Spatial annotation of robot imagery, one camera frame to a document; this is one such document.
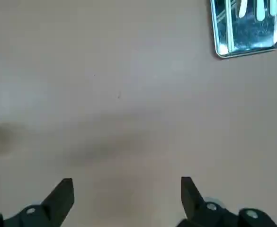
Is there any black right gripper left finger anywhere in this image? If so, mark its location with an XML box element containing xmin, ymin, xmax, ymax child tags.
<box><xmin>0</xmin><ymin>177</ymin><xmax>74</xmax><ymax>227</ymax></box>

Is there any pale green fork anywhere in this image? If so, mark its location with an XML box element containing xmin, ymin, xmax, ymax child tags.
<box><xmin>255</xmin><ymin>0</ymin><xmax>265</xmax><ymax>21</ymax></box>

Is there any beige wooden spoon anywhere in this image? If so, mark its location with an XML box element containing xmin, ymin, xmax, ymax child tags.
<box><xmin>238</xmin><ymin>0</ymin><xmax>248</xmax><ymax>19</ymax></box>

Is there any silver metal chopstick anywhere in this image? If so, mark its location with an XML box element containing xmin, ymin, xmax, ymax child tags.
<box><xmin>225</xmin><ymin>0</ymin><xmax>234</xmax><ymax>53</ymax></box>

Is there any pale green spoon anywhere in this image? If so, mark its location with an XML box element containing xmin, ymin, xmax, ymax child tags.
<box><xmin>269</xmin><ymin>0</ymin><xmax>277</xmax><ymax>17</ymax></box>

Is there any silver metal tray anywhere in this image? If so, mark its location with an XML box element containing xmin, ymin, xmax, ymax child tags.
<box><xmin>210</xmin><ymin>0</ymin><xmax>277</xmax><ymax>59</ymax></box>

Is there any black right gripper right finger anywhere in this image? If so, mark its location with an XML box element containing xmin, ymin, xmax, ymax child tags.
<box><xmin>176</xmin><ymin>176</ymin><xmax>277</xmax><ymax>227</ymax></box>

